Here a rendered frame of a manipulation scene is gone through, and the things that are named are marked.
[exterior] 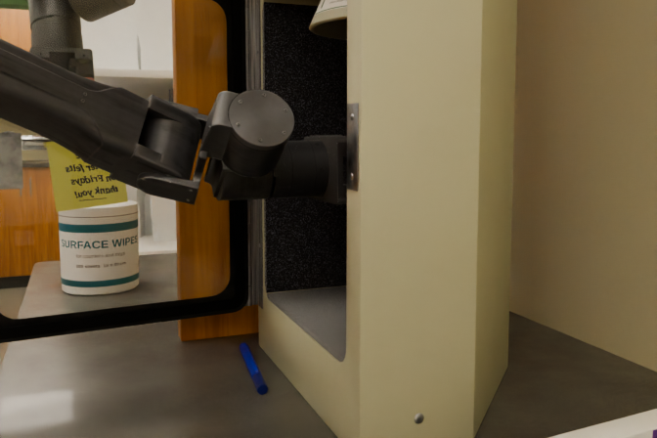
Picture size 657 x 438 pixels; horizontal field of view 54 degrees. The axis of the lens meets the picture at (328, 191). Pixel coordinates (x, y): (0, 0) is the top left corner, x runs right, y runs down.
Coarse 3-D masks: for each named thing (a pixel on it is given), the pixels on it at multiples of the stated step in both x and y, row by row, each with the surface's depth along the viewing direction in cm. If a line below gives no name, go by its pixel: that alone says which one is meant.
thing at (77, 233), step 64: (0, 0) 66; (64, 0) 68; (128, 0) 71; (192, 0) 75; (64, 64) 69; (128, 64) 72; (192, 64) 75; (0, 128) 67; (0, 192) 67; (64, 192) 70; (128, 192) 73; (0, 256) 68; (64, 256) 71; (128, 256) 74; (192, 256) 77
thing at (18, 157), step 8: (0, 136) 65; (8, 136) 66; (16, 136) 66; (0, 144) 65; (8, 144) 65; (16, 144) 66; (0, 152) 66; (8, 152) 66; (16, 152) 66; (0, 160) 66; (8, 160) 66; (16, 160) 66; (0, 168) 66; (8, 168) 66; (16, 168) 66; (0, 176) 66; (8, 176) 66; (16, 176) 66; (0, 184) 66; (8, 184) 66; (16, 184) 66
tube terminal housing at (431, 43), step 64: (320, 0) 78; (384, 0) 51; (448, 0) 53; (512, 0) 68; (384, 64) 51; (448, 64) 53; (512, 64) 70; (384, 128) 52; (448, 128) 54; (512, 128) 72; (384, 192) 52; (448, 192) 54; (384, 256) 53; (448, 256) 55; (384, 320) 53; (448, 320) 55; (320, 384) 62; (384, 384) 54; (448, 384) 56
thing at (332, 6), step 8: (328, 0) 62; (336, 0) 61; (344, 0) 60; (320, 8) 63; (328, 8) 62; (336, 8) 61; (344, 8) 60; (320, 16) 63; (328, 16) 61; (336, 16) 60; (344, 16) 60; (312, 24) 64; (320, 24) 68; (328, 24) 70; (336, 24) 71; (344, 24) 72; (320, 32) 69; (328, 32) 71; (336, 32) 72; (344, 32) 73
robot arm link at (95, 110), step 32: (0, 64) 51; (32, 64) 53; (0, 96) 52; (32, 96) 52; (64, 96) 54; (96, 96) 56; (128, 96) 58; (32, 128) 56; (64, 128) 55; (96, 128) 55; (128, 128) 57; (160, 128) 59; (192, 128) 61; (96, 160) 58; (128, 160) 57; (160, 160) 58; (192, 160) 61
